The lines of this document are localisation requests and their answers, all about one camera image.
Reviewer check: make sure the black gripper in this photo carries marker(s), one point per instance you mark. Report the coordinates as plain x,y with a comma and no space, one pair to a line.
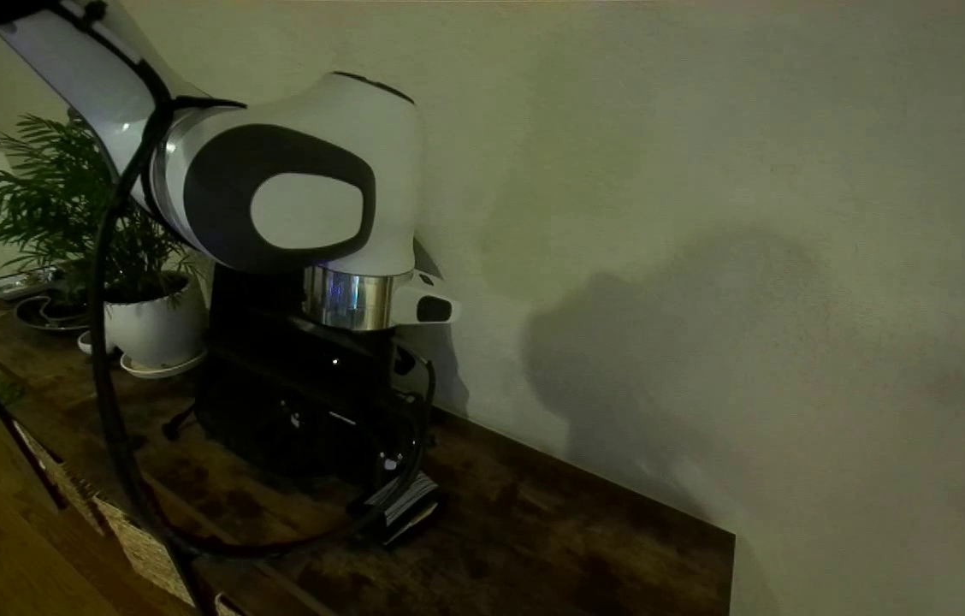
263,378

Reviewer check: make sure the dark plant saucer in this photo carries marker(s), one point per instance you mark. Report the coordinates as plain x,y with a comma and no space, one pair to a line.
50,308

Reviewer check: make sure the green palm plant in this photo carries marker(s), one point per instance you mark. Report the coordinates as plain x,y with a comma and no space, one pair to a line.
50,207

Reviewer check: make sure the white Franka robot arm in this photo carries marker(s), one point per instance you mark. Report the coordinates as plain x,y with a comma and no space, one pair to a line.
313,126

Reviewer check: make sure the white plant pot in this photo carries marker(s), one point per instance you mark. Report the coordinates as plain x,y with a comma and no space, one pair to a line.
157,326

